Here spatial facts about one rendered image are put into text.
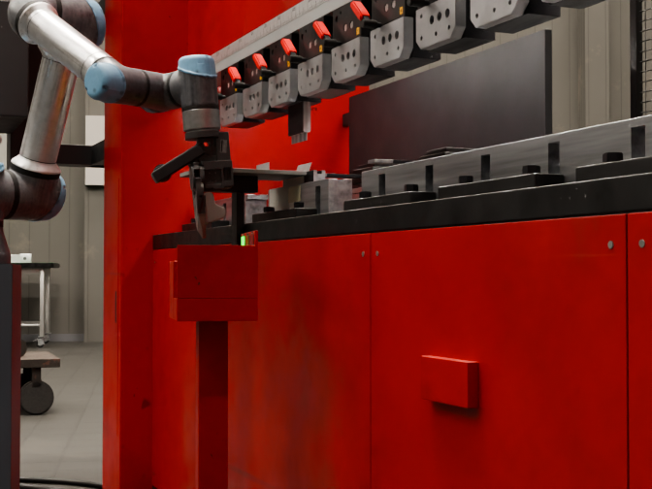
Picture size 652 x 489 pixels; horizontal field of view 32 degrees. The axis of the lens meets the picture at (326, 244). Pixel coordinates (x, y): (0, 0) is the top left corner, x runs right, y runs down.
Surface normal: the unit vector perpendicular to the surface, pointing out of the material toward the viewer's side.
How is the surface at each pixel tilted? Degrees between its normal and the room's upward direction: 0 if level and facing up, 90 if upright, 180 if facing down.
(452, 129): 90
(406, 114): 90
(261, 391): 90
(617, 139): 90
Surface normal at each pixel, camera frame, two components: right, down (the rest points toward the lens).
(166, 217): 0.39, -0.03
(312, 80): -0.92, -0.01
